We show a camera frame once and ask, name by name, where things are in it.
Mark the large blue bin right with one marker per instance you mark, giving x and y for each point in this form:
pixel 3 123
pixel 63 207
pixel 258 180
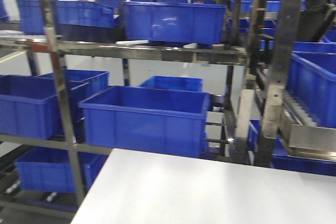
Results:
pixel 311 81

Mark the black office chair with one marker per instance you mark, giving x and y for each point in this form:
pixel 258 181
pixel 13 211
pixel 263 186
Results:
pixel 315 20

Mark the blue bin upper shelf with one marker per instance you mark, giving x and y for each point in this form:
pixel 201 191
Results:
pixel 174 22

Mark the large blue bin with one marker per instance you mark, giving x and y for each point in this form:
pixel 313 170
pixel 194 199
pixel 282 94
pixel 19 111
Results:
pixel 311 81
pixel 151 120

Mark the white roller track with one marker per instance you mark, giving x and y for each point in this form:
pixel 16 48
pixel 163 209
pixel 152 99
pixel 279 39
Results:
pixel 297 111

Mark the large blue bin lower left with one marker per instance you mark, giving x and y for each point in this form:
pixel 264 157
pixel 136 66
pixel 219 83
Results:
pixel 151 120

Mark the blue crate upper left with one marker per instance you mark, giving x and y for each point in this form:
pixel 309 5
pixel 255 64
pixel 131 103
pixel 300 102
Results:
pixel 69 12

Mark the steel rack upright post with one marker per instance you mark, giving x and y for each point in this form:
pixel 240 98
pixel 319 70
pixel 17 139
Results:
pixel 285 36

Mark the steel shelf beam left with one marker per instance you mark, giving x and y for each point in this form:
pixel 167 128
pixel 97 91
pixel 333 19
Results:
pixel 233 57

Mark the blue bin behind lower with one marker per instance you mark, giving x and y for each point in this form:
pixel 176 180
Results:
pixel 173 83

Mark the blue bin far left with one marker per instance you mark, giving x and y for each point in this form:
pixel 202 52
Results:
pixel 29 107

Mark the steel shelf lip right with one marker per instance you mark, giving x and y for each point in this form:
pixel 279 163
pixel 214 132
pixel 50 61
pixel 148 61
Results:
pixel 306 141

